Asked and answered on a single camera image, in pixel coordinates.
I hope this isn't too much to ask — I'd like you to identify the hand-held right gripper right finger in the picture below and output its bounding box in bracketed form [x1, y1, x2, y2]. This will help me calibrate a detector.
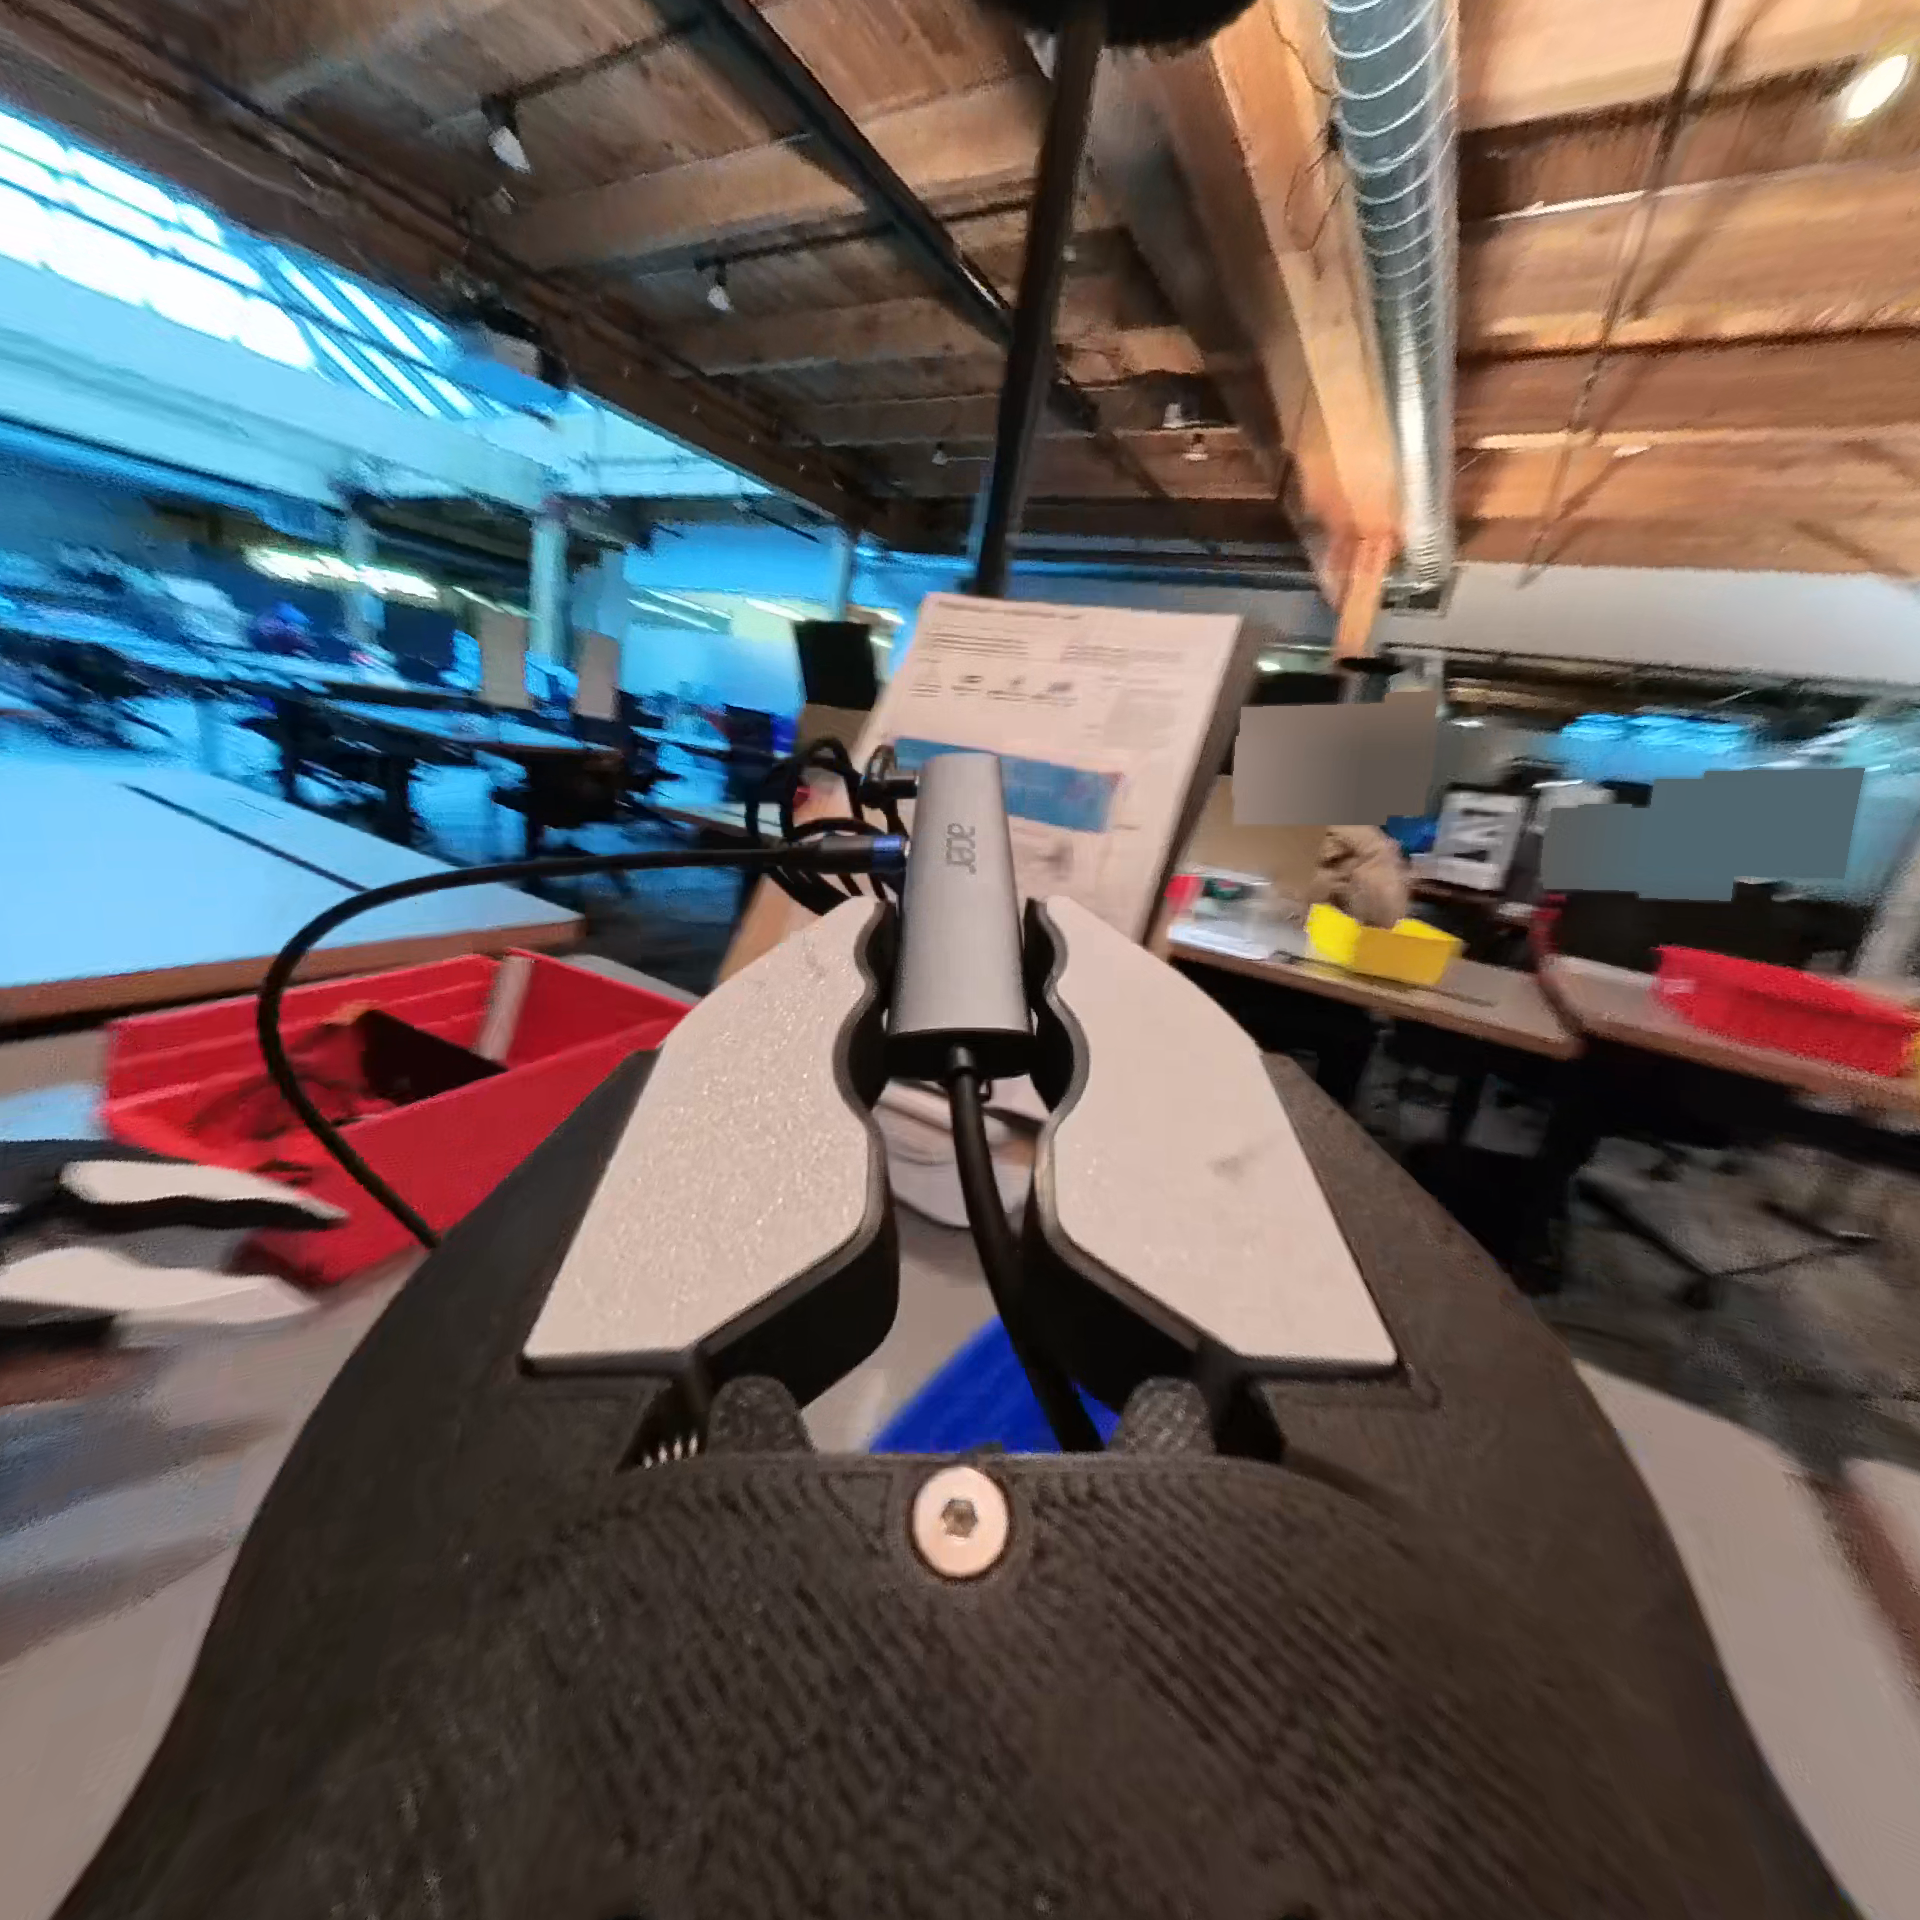
[1019, 893, 1400, 1415]

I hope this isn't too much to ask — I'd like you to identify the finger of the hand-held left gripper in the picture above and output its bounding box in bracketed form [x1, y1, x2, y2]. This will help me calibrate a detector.
[0, 1241, 320, 1334]
[58, 1155, 349, 1235]

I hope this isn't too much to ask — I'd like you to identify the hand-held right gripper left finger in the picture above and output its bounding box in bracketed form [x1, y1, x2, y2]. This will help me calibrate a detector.
[518, 896, 903, 1412]

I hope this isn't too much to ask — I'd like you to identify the black hub cable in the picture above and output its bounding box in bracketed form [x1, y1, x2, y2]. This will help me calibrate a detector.
[941, 1043, 1109, 1454]

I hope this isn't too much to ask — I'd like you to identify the grey usb hub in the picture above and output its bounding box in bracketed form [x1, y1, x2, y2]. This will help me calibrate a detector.
[884, 752, 1040, 1076]

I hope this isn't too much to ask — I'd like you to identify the black cable with blue plug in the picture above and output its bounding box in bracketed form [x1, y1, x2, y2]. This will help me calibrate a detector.
[256, 731, 915, 1256]

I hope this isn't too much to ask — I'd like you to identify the grey desk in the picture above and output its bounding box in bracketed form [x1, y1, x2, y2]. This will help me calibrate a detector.
[0, 960, 1920, 1920]

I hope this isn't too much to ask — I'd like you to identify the wooden work table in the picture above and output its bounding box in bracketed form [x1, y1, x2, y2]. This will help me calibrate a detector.
[1168, 915, 1583, 1065]

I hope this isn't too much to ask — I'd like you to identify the yellow plastic bin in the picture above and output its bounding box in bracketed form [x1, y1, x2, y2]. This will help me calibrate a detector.
[1301, 901, 1464, 990]

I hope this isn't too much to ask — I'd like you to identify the grey table with wooden edge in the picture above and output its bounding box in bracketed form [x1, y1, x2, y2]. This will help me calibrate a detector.
[0, 750, 589, 1028]

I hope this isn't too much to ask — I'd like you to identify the blue plastic bin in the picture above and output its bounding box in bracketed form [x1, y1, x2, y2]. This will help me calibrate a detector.
[871, 1316, 1122, 1456]

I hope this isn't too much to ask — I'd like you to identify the blue header exercise sheet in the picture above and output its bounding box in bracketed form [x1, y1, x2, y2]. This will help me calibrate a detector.
[959, 747, 1130, 888]

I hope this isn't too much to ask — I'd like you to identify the wooden document stand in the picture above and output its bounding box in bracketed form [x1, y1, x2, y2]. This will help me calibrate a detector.
[718, 592, 1263, 980]

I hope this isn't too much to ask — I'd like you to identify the black monitor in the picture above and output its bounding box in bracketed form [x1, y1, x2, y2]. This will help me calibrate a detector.
[792, 617, 880, 716]

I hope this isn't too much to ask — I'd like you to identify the shallow red plastic bin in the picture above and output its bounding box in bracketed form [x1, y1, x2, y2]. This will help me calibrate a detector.
[1651, 941, 1920, 1079]

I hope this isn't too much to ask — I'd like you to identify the ceiling projector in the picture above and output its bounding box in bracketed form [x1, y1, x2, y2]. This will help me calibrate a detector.
[448, 305, 560, 396]

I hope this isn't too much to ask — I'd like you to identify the black ceiling pole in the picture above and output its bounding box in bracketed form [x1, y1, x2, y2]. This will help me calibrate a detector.
[967, 0, 1116, 597]

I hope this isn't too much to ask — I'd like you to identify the silver ventilation duct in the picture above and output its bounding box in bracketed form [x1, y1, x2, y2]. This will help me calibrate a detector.
[1318, 0, 1461, 606]

